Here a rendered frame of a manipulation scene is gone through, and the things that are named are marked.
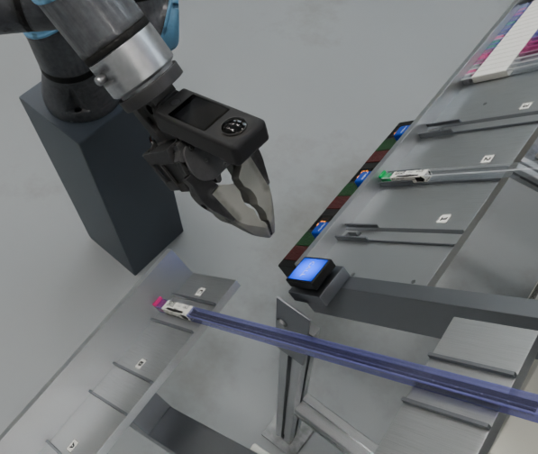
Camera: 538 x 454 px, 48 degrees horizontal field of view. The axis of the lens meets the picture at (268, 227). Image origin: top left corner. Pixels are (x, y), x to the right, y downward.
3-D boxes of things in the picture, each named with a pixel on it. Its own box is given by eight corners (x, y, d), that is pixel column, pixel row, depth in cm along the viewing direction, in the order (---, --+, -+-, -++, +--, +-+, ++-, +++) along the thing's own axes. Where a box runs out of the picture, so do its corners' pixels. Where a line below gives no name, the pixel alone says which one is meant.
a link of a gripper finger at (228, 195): (248, 233, 72) (202, 174, 69) (277, 235, 68) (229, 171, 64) (232, 251, 71) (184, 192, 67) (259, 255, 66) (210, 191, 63)
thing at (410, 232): (318, 288, 80) (305, 272, 79) (534, 16, 107) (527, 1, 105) (432, 307, 64) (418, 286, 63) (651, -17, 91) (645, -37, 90)
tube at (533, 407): (159, 312, 76) (153, 306, 76) (166, 304, 77) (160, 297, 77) (553, 428, 36) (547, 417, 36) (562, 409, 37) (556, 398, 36)
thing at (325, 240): (322, 301, 82) (293, 263, 79) (533, 31, 109) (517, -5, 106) (328, 302, 81) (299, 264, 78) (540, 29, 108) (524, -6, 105)
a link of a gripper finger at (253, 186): (264, 215, 74) (219, 157, 70) (294, 216, 69) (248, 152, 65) (248, 233, 72) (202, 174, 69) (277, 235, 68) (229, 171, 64)
